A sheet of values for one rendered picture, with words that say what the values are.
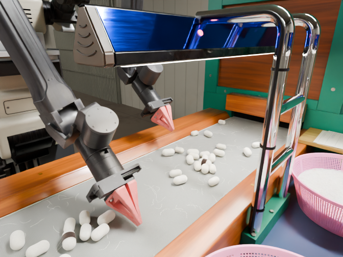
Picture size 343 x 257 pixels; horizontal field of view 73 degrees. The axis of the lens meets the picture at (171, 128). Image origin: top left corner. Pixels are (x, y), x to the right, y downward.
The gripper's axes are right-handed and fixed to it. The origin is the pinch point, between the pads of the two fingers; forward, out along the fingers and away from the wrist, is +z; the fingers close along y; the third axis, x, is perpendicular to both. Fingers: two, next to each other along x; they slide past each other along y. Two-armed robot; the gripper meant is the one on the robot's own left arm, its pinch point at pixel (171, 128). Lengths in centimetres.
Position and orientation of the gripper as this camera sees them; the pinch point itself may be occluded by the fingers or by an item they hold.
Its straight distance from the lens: 71.6
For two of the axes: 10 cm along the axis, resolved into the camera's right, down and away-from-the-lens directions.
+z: 5.5, 7.9, -2.5
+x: -4.7, 5.5, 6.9
